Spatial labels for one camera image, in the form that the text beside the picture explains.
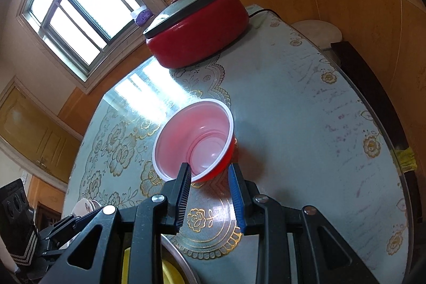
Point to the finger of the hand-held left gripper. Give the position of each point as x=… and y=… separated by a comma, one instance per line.
x=71, y=225

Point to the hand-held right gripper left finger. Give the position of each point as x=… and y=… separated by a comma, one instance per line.
x=183, y=197

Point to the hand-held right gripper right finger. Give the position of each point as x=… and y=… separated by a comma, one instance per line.
x=235, y=197

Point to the red plastic bowl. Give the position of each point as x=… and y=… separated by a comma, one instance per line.
x=193, y=137

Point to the yellow bowl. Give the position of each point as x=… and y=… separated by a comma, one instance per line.
x=171, y=274

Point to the dark carved wooden cabinet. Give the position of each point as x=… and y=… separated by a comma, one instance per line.
x=48, y=217

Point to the gold lace table mat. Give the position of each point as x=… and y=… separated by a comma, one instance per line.
x=119, y=151

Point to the wooden door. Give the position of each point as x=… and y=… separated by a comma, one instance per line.
x=30, y=131

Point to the pale green floral tablecloth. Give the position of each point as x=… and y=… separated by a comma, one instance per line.
x=299, y=121

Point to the red electric pot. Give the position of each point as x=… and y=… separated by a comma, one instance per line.
x=206, y=37

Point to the yellow cloth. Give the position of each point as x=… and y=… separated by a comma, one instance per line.
x=406, y=159

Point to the white round stool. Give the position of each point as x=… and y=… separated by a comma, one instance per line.
x=316, y=32

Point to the purple packet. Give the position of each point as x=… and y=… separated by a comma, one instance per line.
x=142, y=17

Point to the grey pot lid red knob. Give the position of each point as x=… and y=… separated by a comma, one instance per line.
x=186, y=9

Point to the white light switch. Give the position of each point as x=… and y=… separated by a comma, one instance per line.
x=25, y=177

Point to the window with white frame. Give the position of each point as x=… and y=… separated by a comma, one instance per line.
x=83, y=4

